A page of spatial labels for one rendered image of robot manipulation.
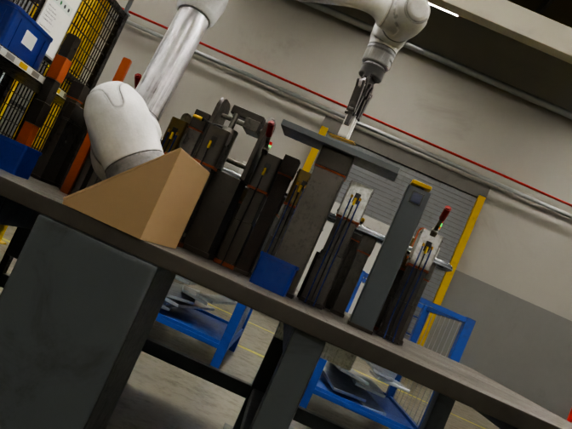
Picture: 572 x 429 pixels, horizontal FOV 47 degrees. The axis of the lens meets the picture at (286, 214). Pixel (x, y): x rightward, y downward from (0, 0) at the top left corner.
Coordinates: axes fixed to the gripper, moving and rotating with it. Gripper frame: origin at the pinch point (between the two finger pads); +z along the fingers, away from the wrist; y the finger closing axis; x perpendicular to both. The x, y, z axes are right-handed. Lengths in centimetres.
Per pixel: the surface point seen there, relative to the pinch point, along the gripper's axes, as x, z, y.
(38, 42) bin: 103, 12, -18
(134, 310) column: 10, 68, -53
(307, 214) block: -1.2, 29.3, -4.3
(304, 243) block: -3.6, 37.4, -3.7
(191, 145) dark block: 44, 23, -3
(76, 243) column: 28, 60, -59
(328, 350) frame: -4, 69, 80
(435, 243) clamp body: -34.6, 20.4, 20.8
